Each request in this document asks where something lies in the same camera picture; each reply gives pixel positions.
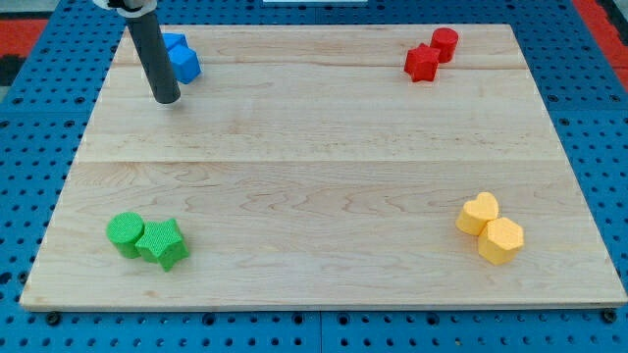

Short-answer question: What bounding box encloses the yellow heart block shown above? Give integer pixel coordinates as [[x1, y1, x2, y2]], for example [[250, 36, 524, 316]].
[[455, 191, 499, 236]]

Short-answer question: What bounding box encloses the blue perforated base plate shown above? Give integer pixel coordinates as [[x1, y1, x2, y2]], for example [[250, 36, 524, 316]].
[[1, 0, 627, 352]]

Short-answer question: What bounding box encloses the yellow hexagon block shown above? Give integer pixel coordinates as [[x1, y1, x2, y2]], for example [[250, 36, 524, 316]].
[[478, 217, 524, 265]]

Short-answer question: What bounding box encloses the green cylinder block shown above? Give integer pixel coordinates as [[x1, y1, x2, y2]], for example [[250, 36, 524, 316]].
[[106, 212, 144, 259]]

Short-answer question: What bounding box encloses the red star block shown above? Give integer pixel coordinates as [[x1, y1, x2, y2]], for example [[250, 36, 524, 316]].
[[404, 43, 441, 82]]

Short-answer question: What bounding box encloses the blue block behind rod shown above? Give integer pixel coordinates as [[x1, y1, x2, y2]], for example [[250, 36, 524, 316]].
[[162, 32, 187, 51]]

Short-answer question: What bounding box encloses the red cylinder block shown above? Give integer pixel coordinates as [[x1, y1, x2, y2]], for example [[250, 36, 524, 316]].
[[430, 27, 459, 64]]

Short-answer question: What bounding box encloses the blue cube block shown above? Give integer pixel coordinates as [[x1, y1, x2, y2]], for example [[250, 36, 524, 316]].
[[168, 45, 201, 84]]

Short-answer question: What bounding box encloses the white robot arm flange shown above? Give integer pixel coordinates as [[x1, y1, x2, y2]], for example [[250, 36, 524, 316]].
[[93, 0, 157, 19]]

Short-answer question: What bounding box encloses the green star block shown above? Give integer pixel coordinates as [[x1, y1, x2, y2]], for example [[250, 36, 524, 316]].
[[135, 219, 189, 272]]

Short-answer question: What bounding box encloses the light wooden board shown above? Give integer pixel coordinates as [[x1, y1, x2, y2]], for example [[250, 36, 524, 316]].
[[21, 25, 627, 312]]

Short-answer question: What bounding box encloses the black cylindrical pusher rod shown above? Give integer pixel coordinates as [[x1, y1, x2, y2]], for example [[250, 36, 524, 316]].
[[126, 11, 181, 104]]

